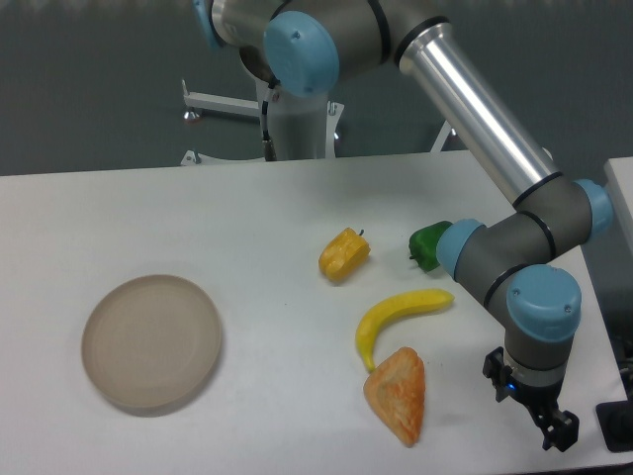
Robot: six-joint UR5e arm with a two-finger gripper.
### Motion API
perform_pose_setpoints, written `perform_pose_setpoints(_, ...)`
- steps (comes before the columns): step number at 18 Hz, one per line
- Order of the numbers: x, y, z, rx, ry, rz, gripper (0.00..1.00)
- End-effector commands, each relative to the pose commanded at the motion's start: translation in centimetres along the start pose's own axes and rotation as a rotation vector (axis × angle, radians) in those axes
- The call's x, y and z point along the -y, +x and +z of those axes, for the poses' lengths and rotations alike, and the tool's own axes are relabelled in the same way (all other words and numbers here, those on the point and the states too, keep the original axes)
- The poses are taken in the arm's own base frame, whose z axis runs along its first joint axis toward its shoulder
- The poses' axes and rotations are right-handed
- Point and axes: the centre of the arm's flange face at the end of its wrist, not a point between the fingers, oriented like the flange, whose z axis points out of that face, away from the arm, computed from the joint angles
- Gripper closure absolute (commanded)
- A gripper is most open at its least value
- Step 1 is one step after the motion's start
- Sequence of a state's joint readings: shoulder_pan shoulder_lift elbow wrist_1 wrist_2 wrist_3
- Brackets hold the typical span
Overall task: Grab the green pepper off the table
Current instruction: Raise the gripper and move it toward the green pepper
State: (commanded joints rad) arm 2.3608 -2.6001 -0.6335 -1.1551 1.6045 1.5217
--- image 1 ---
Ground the black device at right edge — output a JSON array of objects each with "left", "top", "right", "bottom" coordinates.
[{"left": 595, "top": 401, "right": 632, "bottom": 453}]

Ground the green toy pepper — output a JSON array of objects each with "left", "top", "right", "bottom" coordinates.
[{"left": 408, "top": 221, "right": 452, "bottom": 272}]

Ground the black cable with connector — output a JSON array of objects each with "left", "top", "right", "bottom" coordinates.
[{"left": 260, "top": 78, "right": 281, "bottom": 162}]

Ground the white robot stand base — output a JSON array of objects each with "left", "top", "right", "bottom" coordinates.
[{"left": 178, "top": 78, "right": 464, "bottom": 167}]

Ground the beige round plate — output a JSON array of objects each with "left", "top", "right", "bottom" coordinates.
[{"left": 81, "top": 274, "right": 223, "bottom": 417}]

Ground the yellow toy banana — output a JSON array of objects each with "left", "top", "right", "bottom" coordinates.
[{"left": 354, "top": 288, "right": 455, "bottom": 373}]

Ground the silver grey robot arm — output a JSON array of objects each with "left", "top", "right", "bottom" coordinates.
[{"left": 194, "top": 1, "right": 613, "bottom": 451}]

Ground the orange toy bread slice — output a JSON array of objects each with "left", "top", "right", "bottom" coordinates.
[{"left": 363, "top": 346, "right": 426, "bottom": 447}]

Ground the white table at right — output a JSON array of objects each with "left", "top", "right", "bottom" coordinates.
[{"left": 604, "top": 156, "right": 633, "bottom": 250}]

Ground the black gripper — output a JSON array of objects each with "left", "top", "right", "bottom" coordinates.
[{"left": 483, "top": 346, "right": 580, "bottom": 451}]

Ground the yellow toy pepper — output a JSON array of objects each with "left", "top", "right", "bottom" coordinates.
[{"left": 318, "top": 228, "right": 371, "bottom": 283}]

